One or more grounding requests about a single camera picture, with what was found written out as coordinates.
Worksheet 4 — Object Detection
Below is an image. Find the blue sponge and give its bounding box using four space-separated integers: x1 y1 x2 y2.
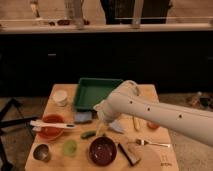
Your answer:
74 112 92 124

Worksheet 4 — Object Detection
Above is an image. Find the brown black scrub block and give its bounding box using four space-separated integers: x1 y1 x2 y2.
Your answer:
118 143 141 166

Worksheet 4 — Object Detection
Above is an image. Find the green plastic cup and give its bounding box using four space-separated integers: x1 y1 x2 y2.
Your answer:
62 139 77 156

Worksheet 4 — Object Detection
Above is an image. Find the person in dark clothes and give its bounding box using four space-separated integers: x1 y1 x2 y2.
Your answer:
100 0 172 25

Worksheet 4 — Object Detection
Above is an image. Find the green plastic tray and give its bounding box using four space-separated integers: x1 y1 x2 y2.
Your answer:
73 78 123 111

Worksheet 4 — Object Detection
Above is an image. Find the blue grey cloth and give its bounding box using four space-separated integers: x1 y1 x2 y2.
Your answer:
109 120 124 134

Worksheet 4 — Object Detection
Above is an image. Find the green cucumber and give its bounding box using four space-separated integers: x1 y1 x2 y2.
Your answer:
80 130 96 139

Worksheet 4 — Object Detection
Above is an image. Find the red apple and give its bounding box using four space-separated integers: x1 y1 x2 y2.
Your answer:
147 122 159 130

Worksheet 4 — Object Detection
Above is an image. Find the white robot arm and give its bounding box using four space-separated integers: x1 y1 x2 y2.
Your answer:
94 80 213 147

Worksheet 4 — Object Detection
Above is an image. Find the orange bowl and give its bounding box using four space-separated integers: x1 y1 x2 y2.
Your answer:
38 114 64 141

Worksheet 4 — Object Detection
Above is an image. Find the dark purple bowl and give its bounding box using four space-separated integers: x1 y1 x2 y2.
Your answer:
89 136 117 166

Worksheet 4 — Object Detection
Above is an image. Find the white cup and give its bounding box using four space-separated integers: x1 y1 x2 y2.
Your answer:
53 90 68 107

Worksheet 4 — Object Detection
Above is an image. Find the metal cup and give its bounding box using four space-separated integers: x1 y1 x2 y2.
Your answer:
33 144 51 162

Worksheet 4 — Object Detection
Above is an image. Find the metal fork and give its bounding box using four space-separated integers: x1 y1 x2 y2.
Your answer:
135 139 171 148

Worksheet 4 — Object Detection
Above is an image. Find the black tripod stand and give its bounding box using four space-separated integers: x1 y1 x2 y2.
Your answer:
0 98 36 171

